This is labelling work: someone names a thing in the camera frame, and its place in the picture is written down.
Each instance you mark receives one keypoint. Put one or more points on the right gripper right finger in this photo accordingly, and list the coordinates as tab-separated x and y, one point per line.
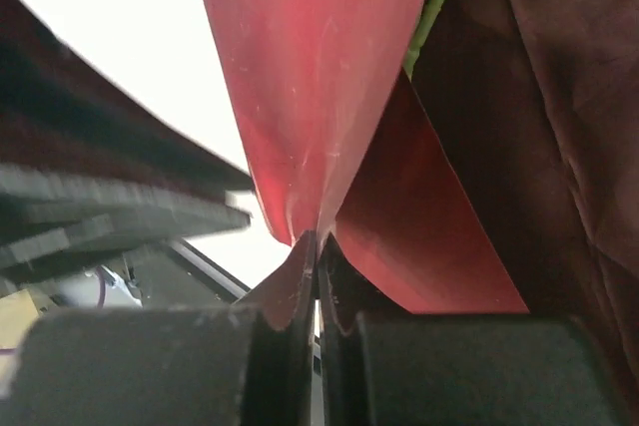
344	293

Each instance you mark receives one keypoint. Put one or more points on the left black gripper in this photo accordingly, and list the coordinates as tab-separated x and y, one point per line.
87	174

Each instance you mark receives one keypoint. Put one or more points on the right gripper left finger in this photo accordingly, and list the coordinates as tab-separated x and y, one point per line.
280	368

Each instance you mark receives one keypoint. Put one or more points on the dark red wrapping cloth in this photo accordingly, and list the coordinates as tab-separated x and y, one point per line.
502	177

